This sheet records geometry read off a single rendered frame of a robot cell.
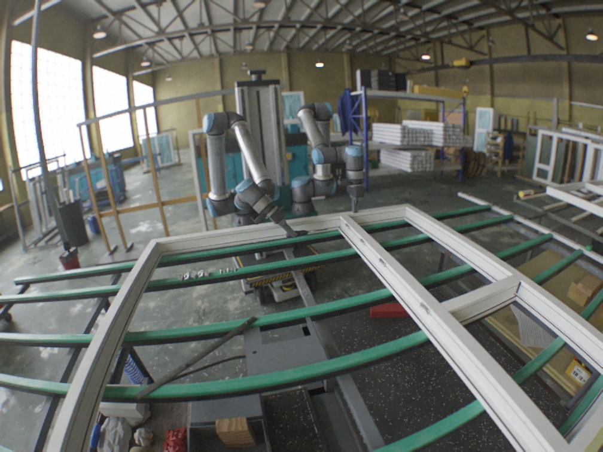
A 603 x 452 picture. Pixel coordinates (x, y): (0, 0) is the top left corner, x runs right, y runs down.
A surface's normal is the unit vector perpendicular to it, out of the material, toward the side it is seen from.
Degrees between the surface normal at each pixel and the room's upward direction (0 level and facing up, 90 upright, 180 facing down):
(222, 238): 90
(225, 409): 0
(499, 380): 0
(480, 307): 90
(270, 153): 90
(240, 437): 90
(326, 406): 0
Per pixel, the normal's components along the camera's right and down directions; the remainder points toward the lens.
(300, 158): 0.23, 0.36
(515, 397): -0.07, -0.92
